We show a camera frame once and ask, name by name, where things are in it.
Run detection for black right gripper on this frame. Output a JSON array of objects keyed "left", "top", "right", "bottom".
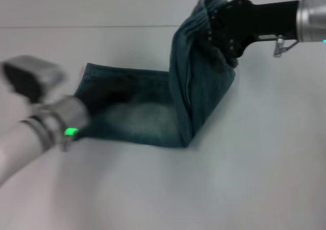
[{"left": 208, "top": 0, "right": 300, "bottom": 63}]

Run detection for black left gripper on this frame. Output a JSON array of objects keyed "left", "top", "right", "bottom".
[{"left": 85, "top": 83, "right": 133, "bottom": 113}]

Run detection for blue denim shorts with print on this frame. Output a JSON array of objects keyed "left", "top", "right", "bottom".
[{"left": 73, "top": 0, "right": 237, "bottom": 148}]

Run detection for silver right wrist bracket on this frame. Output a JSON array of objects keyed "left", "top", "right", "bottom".
[{"left": 258, "top": 34, "right": 298, "bottom": 58}]

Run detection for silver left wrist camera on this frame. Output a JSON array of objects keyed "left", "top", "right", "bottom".
[{"left": 1, "top": 55, "right": 67, "bottom": 105}]

